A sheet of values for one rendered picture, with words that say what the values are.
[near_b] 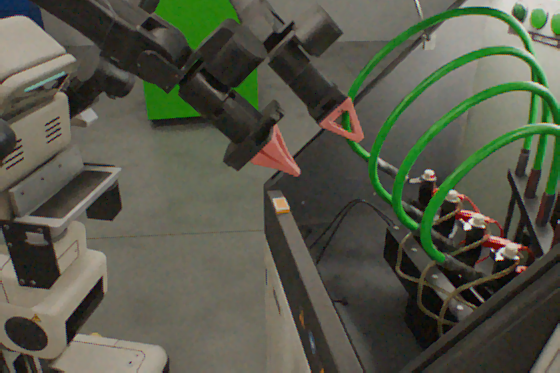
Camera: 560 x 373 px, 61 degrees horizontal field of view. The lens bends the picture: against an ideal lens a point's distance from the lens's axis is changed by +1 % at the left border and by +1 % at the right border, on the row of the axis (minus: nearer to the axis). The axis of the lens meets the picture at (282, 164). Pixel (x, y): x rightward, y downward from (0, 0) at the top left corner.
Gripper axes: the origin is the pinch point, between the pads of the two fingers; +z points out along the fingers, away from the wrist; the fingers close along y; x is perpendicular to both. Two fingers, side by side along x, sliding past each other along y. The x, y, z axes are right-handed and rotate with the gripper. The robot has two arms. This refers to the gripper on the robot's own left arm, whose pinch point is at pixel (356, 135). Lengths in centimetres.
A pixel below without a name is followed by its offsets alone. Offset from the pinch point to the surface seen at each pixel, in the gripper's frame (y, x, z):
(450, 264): -20.0, 2.4, 17.9
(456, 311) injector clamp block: -11.5, 7.5, 30.5
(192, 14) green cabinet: 309, 35, -83
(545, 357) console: -27.6, 1.3, 31.8
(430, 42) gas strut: 34.4, -26.6, 4.0
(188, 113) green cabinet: 324, 98, -32
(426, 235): -21.8, 1.9, 11.3
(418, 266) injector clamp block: -0.3, 8.2, 26.6
